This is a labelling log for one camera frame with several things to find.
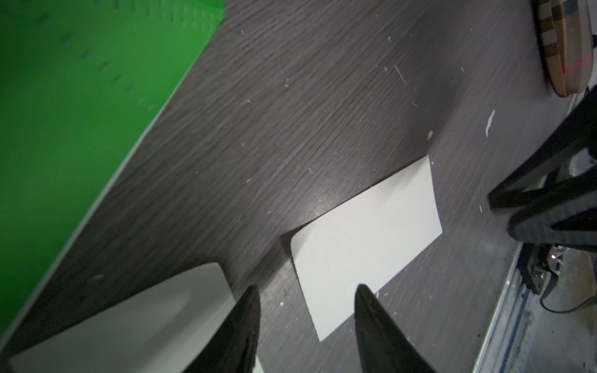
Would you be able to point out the plaid pouch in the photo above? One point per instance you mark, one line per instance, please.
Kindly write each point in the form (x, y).
(567, 44)

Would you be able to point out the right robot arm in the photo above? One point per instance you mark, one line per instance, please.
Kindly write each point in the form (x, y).
(563, 213)

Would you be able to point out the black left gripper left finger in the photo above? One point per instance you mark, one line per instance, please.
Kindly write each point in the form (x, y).
(233, 348)

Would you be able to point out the green white tea bag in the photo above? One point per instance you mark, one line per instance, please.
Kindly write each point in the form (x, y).
(81, 82)

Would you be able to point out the white paper receipt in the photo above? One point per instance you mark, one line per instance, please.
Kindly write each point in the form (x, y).
(368, 240)

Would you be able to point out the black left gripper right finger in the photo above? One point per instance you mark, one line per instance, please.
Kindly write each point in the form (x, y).
(382, 346)

